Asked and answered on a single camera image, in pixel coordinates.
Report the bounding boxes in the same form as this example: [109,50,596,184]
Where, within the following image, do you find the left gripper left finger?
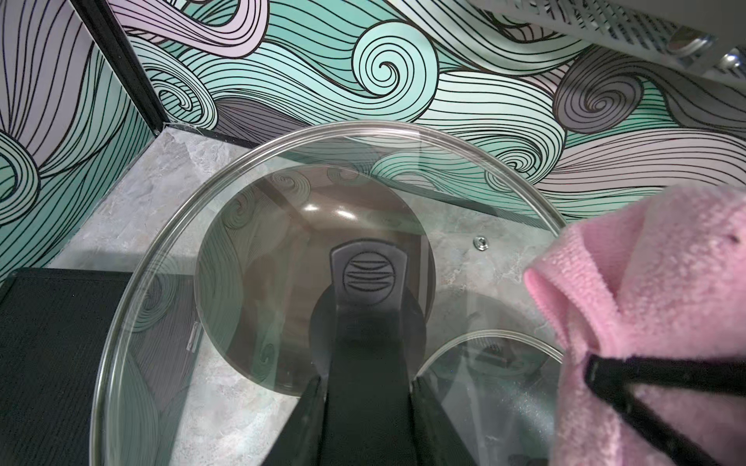
[263,377,326,466]

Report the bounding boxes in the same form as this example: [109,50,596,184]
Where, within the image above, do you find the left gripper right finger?
[410,379,476,466]

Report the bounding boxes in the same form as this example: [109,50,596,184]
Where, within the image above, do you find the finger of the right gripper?
[584,355,745,465]

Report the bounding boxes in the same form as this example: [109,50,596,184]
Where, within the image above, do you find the pink fluffy cloth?
[524,186,745,465]

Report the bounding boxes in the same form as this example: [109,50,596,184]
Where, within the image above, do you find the small glass pot lid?
[91,122,565,465]

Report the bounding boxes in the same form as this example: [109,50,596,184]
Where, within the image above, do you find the large glass pot lid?
[417,330,563,465]

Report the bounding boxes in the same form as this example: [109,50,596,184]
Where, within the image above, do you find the black flat case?
[1,268,200,465]

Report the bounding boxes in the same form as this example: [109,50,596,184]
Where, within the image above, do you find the brown pan beige handle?
[193,164,437,397]

